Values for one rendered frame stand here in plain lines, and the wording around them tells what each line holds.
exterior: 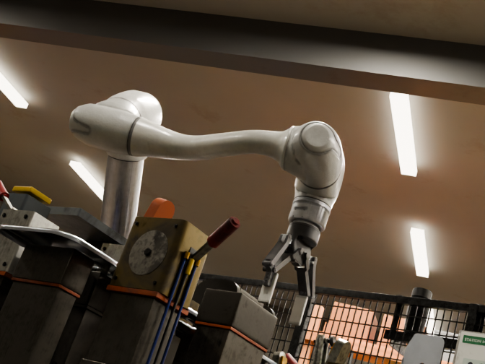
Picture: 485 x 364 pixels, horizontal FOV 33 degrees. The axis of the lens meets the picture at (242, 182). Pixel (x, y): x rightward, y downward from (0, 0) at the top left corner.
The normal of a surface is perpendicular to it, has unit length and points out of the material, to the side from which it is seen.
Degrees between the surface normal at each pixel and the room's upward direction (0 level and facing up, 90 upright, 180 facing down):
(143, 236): 90
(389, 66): 90
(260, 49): 90
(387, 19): 180
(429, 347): 90
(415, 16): 180
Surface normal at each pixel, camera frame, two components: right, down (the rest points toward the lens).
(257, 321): 0.79, 0.02
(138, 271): -0.53, -0.47
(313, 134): 0.04, -0.36
